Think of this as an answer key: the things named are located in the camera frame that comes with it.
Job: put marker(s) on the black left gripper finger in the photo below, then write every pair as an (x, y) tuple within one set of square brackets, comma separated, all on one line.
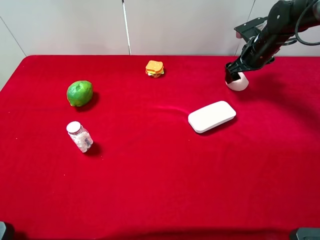
[(230, 68)]

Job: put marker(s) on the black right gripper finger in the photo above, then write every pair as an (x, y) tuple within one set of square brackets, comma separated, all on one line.
[(236, 76)]

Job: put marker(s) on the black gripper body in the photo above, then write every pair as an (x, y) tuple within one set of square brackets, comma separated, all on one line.
[(279, 31)]

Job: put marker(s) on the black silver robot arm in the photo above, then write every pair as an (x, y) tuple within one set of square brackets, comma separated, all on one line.
[(308, 16)]

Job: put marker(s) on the white rectangular box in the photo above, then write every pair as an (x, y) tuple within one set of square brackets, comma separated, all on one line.
[(211, 116)]

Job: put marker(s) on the toy sandwich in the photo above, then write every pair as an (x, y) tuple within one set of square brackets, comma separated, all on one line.
[(154, 68)]

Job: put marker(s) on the white vertical pole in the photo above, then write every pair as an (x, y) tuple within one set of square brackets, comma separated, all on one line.
[(126, 27)]

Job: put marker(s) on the red tablecloth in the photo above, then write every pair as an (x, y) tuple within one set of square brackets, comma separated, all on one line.
[(148, 174)]

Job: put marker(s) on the green lime fruit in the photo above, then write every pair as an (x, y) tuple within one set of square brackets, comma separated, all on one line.
[(79, 93)]

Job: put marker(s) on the clear pill bottle white cap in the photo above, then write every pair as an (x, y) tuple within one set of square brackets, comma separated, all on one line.
[(80, 136)]

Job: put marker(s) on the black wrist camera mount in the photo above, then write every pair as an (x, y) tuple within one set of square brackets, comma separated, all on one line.
[(250, 29)]

